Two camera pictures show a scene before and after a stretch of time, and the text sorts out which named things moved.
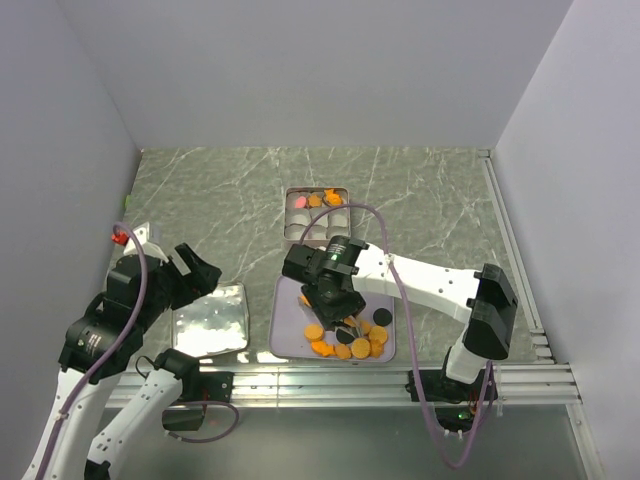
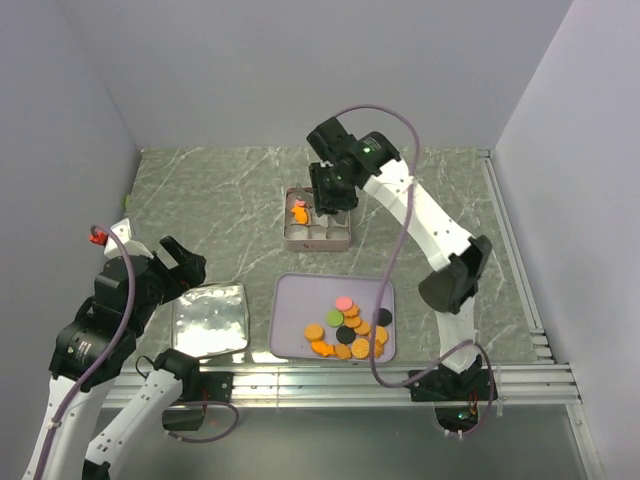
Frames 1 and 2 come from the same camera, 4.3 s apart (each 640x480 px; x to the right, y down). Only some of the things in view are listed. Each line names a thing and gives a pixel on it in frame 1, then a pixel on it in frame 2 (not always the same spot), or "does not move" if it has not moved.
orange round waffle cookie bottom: (360, 348) does not move
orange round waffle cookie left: (314, 332) does not move
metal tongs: (356, 330) -> (299, 188)
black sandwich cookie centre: (344, 337) does not move
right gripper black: (354, 304) -> (322, 200)
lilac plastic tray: (288, 318) does not move
